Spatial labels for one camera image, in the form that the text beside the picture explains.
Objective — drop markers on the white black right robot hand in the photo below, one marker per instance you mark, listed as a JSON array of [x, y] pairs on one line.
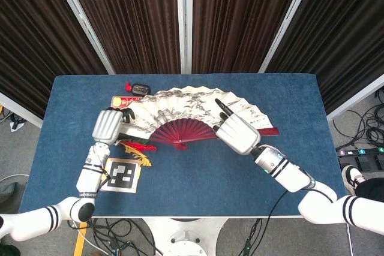
[[238, 134]]

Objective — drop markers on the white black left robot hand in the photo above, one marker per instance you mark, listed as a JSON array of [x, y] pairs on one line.
[[105, 125]]

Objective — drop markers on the paper folding fan red ribs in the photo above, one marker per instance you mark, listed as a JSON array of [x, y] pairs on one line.
[[180, 109]]

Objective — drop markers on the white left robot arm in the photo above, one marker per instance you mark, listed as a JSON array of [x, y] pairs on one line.
[[90, 178]]

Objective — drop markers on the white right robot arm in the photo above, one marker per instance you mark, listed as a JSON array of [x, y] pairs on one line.
[[288, 172]]

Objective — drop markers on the brown bottle red label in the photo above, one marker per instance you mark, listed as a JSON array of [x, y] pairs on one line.
[[126, 101]]

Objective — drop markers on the feather shuttlecock green base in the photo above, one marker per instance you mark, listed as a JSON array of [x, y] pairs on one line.
[[141, 146]]

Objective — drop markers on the black ink bottle red cap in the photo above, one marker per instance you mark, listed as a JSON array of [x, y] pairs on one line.
[[141, 89]]

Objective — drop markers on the black white marker tag board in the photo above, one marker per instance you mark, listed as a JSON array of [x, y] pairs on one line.
[[123, 175]]

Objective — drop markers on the blue felt table mat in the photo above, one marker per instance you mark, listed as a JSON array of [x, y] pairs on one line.
[[195, 184]]

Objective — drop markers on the brown pleated partition panel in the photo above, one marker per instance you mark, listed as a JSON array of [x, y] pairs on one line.
[[345, 28], [240, 13], [30, 43], [135, 13]]

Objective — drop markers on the black white sneaker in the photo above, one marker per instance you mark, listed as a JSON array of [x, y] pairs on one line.
[[352, 178]]

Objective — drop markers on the black foot pedal board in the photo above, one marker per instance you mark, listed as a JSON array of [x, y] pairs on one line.
[[364, 163]]

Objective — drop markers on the black trouser leg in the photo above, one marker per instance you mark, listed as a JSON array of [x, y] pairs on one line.
[[372, 190]]

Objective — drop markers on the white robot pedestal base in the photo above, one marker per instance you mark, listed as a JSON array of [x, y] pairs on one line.
[[186, 238]]

